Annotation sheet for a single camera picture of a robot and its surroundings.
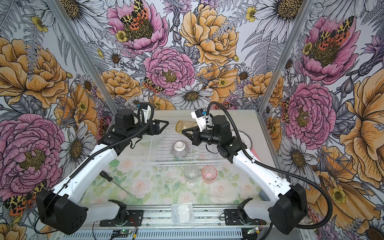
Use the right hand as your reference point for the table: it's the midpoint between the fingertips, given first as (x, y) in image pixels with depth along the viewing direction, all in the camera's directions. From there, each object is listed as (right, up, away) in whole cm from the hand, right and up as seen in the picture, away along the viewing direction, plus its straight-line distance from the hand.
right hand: (183, 136), depth 69 cm
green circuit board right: (+32, -44, +2) cm, 55 cm away
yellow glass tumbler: (-1, +5, +8) cm, 10 cm away
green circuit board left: (-30, -46, +2) cm, 55 cm away
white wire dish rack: (-10, -10, +30) cm, 34 cm away
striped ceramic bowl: (-4, -10, +22) cm, 25 cm away
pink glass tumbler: (+13, -23, +19) cm, 32 cm away
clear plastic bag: (-1, -41, +10) cm, 42 cm away
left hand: (-11, +4, +6) cm, 13 cm away
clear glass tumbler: (+3, -23, +20) cm, 31 cm away
